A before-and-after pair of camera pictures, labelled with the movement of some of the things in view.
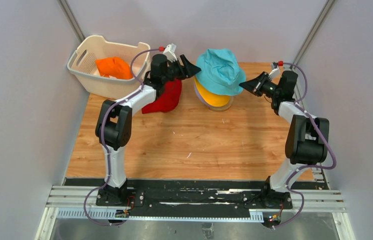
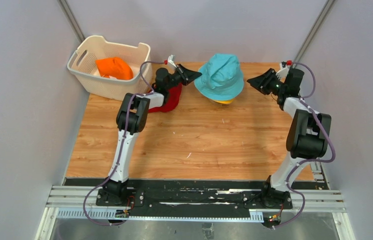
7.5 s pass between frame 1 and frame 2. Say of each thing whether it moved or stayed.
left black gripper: moved
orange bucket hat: stayed
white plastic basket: stayed
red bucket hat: stayed
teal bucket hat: moved
